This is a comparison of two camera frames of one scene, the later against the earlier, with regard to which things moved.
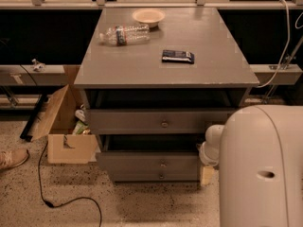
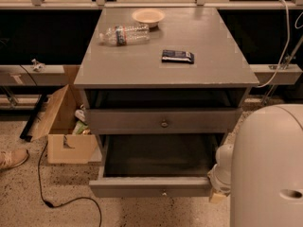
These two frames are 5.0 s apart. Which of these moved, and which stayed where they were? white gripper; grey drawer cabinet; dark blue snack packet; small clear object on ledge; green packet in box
Moved: white gripper
Stayed: green packet in box; dark blue snack packet; small clear object on ledge; grey drawer cabinet
